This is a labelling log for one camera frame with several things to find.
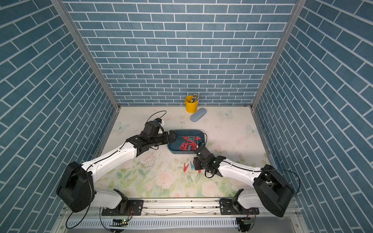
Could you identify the left aluminium corner post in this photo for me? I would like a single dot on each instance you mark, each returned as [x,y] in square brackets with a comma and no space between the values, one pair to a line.
[68,21]

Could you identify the red clothespin pile in box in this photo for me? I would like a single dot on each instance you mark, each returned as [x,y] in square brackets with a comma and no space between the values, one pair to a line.
[190,143]

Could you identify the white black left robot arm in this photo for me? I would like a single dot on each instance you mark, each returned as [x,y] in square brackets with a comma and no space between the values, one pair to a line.
[76,188]

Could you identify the grey fabric glasses case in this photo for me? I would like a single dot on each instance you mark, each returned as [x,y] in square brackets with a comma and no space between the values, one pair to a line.
[198,114]

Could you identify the pens in bucket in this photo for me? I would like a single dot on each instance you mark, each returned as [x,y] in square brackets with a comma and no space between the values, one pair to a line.
[195,98]

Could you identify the aluminium corner post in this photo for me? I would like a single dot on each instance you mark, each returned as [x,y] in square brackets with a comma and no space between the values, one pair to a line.
[68,21]
[299,5]

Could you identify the yellow metal bucket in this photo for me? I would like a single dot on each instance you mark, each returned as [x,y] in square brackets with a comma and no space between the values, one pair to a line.
[190,107]

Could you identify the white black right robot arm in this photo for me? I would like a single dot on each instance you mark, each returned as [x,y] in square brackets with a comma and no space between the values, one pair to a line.
[273,192]

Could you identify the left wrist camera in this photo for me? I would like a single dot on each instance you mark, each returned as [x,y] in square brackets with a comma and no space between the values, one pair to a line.
[159,125]

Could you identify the teal plastic storage box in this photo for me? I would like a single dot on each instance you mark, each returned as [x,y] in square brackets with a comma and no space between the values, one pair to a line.
[174,147]

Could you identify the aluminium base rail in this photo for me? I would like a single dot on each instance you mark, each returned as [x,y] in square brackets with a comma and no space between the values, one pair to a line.
[187,207]

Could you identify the right aluminium corner post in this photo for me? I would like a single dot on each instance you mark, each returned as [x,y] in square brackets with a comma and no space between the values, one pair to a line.
[299,5]

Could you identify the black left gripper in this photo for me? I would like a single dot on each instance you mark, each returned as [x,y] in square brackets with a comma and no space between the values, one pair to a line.
[172,139]

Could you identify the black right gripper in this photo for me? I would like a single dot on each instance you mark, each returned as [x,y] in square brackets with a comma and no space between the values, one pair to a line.
[195,161]

